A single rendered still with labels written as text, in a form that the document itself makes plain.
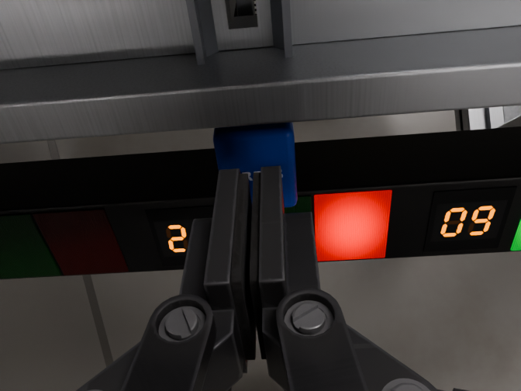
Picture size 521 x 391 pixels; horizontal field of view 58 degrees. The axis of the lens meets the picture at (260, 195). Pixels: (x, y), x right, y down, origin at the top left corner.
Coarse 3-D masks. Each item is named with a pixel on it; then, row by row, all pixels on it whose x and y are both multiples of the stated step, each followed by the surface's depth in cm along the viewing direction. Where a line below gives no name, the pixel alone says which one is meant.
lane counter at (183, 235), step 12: (156, 216) 18; (168, 216) 18; (180, 216) 18; (192, 216) 18; (204, 216) 18; (156, 228) 19; (168, 228) 19; (180, 228) 19; (156, 240) 19; (168, 240) 19; (180, 240) 19; (168, 252) 20; (180, 252) 20; (168, 264) 20; (180, 264) 20
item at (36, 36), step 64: (0, 0) 12; (64, 0) 12; (128, 0) 12; (192, 0) 12; (256, 0) 12; (320, 0) 12; (384, 0) 12; (448, 0) 12; (512, 0) 12; (0, 64) 14
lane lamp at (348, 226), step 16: (352, 192) 18; (368, 192) 18; (384, 192) 17; (320, 208) 18; (336, 208) 18; (352, 208) 18; (368, 208) 18; (384, 208) 18; (320, 224) 19; (336, 224) 19; (352, 224) 18; (368, 224) 18; (384, 224) 18; (320, 240) 19; (336, 240) 19; (352, 240) 19; (368, 240) 19; (384, 240) 19; (320, 256) 20; (336, 256) 20; (352, 256) 20; (368, 256) 20; (384, 256) 20
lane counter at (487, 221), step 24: (456, 192) 17; (480, 192) 17; (504, 192) 17; (432, 216) 18; (456, 216) 18; (480, 216) 18; (504, 216) 18; (432, 240) 19; (456, 240) 19; (480, 240) 19
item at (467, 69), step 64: (64, 64) 14; (128, 64) 13; (192, 64) 13; (256, 64) 12; (320, 64) 12; (384, 64) 12; (448, 64) 11; (512, 64) 11; (0, 128) 12; (64, 128) 12; (128, 128) 12; (192, 128) 12
